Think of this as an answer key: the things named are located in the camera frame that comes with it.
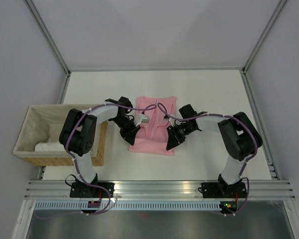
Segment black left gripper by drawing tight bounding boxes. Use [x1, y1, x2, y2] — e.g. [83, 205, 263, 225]
[111, 116, 141, 146]

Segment wicker basket with liner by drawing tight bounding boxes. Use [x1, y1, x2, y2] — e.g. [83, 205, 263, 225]
[12, 104, 108, 167]

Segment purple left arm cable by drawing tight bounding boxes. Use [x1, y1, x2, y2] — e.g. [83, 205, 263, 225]
[64, 104, 158, 215]

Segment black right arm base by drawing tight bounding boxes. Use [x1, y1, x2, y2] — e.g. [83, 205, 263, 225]
[198, 181, 247, 199]

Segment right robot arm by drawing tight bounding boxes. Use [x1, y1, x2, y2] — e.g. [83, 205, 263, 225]
[158, 103, 263, 197]

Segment aluminium frame post right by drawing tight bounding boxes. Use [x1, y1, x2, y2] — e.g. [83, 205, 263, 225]
[241, 0, 289, 74]

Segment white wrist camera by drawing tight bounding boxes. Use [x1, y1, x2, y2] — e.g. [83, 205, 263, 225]
[134, 113, 150, 126]
[163, 115, 176, 125]

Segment aluminium frame rail back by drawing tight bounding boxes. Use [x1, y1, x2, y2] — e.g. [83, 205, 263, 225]
[69, 67, 244, 74]

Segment rolled white t shirt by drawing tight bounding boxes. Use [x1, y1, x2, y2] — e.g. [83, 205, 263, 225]
[34, 142, 64, 152]

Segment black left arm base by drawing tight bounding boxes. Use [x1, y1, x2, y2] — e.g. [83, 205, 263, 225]
[65, 174, 115, 199]

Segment white slotted cable duct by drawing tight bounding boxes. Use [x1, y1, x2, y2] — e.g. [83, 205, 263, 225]
[34, 201, 237, 210]

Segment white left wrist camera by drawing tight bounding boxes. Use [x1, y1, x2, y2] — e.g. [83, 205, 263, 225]
[134, 113, 150, 126]

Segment aluminium frame post left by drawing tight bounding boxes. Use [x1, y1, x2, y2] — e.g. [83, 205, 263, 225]
[23, 0, 71, 76]

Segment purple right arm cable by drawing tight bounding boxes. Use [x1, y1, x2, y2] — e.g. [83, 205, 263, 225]
[157, 102, 262, 217]

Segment aluminium frame post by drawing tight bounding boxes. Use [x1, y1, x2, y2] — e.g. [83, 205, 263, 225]
[23, 0, 71, 76]
[241, 0, 289, 74]

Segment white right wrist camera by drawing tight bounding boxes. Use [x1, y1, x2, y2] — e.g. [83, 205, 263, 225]
[163, 115, 176, 125]

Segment pink t shirt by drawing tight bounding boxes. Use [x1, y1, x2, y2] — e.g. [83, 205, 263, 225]
[129, 96, 176, 156]

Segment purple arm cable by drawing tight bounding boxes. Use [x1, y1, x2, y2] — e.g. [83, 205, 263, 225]
[157, 102, 262, 217]
[64, 104, 158, 215]

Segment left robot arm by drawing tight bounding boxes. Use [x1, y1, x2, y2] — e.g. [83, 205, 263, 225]
[59, 97, 140, 197]

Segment aluminium mounting rail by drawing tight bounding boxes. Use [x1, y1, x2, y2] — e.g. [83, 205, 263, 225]
[24, 180, 296, 201]

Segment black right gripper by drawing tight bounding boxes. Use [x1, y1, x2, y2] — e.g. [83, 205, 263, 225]
[166, 122, 195, 150]

